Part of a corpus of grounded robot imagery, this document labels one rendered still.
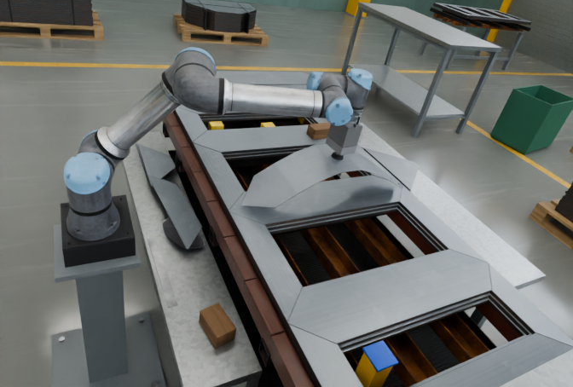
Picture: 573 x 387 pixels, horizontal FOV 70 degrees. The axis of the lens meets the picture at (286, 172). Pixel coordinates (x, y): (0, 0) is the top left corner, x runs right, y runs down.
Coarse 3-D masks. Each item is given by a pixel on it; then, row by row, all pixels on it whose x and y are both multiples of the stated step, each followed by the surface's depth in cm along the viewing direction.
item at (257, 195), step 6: (252, 180) 140; (252, 186) 138; (258, 186) 137; (246, 192) 137; (252, 192) 136; (258, 192) 135; (264, 192) 134; (252, 198) 134; (258, 198) 133; (264, 198) 132; (252, 204) 132; (258, 204) 132; (264, 204) 131; (270, 204) 130
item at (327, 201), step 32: (224, 160) 158; (224, 192) 141; (320, 192) 151; (352, 192) 155; (384, 192) 159; (288, 224) 134; (320, 224) 140; (416, 224) 148; (416, 320) 111; (512, 320) 118; (320, 384) 89; (416, 384) 96
